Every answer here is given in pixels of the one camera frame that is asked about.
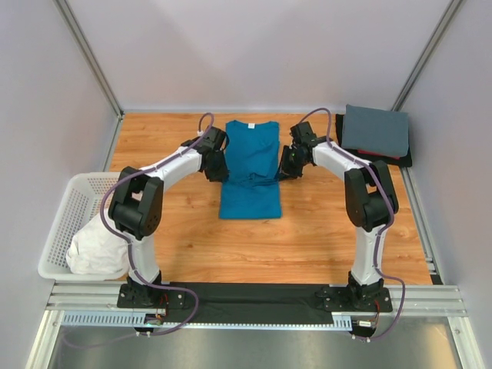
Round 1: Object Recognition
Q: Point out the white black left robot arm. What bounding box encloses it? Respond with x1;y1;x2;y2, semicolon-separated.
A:
101;127;229;309

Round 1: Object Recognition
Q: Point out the blue t shirt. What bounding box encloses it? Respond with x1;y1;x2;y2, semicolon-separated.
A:
219;120;282;220

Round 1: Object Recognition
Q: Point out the aluminium corner post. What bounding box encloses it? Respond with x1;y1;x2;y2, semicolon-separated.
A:
391;0;466;111
53;0;124;118

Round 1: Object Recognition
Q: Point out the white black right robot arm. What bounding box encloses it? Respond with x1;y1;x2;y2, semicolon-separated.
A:
278;121;398;312

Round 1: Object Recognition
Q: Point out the left aluminium corner post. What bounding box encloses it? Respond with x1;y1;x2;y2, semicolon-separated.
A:
53;0;124;118

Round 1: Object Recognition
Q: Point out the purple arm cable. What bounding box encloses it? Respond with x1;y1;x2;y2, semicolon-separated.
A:
61;112;201;339
303;107;407;343

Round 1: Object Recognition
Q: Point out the white t shirt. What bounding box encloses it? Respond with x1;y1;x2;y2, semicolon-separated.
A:
65;214;129;275

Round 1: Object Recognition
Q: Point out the slotted grey cable duct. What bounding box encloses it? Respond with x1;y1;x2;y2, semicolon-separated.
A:
60;311;352;332

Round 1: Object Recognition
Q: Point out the right aluminium corner post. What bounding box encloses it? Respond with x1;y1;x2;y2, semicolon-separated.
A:
391;0;466;111

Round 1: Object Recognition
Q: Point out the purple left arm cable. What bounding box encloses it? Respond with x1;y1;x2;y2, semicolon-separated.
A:
61;112;201;339

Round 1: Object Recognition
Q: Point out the white plastic laundry basket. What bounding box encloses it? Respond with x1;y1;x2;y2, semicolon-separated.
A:
38;172;127;282

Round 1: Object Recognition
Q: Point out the folded red t shirt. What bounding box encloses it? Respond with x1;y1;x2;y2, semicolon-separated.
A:
357;150;401;160

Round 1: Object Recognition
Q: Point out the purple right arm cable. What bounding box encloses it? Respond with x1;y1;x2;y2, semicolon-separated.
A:
303;107;407;343

